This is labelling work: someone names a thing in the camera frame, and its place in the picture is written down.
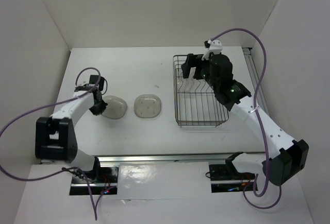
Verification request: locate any clear plate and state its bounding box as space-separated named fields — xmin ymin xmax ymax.
xmin=183 ymin=77 xmax=196 ymax=93
xmin=176 ymin=75 xmax=190 ymax=93

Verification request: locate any smoky plate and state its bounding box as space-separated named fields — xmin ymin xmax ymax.
xmin=134 ymin=94 xmax=162 ymax=118
xmin=102 ymin=95 xmax=128 ymax=119

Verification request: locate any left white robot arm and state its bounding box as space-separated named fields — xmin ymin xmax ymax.
xmin=35 ymin=75 xmax=107 ymax=182

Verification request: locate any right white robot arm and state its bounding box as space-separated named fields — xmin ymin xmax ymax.
xmin=181 ymin=53 xmax=309 ymax=186

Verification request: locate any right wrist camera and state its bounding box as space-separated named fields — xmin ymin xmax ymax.
xmin=202 ymin=40 xmax=223 ymax=61

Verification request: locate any metal wire dish rack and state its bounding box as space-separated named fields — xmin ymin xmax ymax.
xmin=173 ymin=55 xmax=229 ymax=128

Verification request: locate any aluminium rail right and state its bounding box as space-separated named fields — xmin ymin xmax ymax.
xmin=242 ymin=47 xmax=269 ymax=114

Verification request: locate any aluminium rail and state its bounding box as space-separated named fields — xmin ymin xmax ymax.
xmin=98 ymin=153 xmax=233 ymax=164
xmin=242 ymin=47 xmax=269 ymax=114

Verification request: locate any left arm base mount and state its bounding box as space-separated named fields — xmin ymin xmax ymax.
xmin=69 ymin=166 xmax=119 ymax=196

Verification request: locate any aluminium rail front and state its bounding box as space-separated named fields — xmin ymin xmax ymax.
xmin=98 ymin=153 xmax=233 ymax=164

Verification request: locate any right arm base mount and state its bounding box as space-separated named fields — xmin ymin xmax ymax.
xmin=205 ymin=156 xmax=255 ymax=193

